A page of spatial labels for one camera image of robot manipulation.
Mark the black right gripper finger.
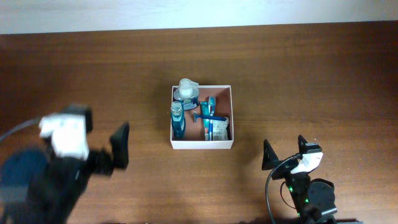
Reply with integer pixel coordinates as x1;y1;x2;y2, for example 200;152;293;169
298;134;308;154
262;139;279;170

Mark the green Dettol soap pack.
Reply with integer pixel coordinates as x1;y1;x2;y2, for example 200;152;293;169
212;117;229;141

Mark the blue mouthwash bottle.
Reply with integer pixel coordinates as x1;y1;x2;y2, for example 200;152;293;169
170;101;186;139

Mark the blue razor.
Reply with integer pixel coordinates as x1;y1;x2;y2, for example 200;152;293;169
193;112;227;123

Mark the blue toothbrush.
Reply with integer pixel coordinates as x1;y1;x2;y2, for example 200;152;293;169
208;96;216;141

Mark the purple foam soap pump bottle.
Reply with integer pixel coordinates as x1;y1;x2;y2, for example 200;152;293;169
173;78;200;111

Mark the teal toothpaste tube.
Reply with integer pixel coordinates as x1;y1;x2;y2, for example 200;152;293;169
200;101;211;141

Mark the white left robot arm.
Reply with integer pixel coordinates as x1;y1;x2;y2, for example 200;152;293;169
1;123;129;223

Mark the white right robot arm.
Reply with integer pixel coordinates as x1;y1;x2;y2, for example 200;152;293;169
262;135;337;223

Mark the white cardboard box pink inside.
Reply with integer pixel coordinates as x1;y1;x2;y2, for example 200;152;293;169
170;85;234;150

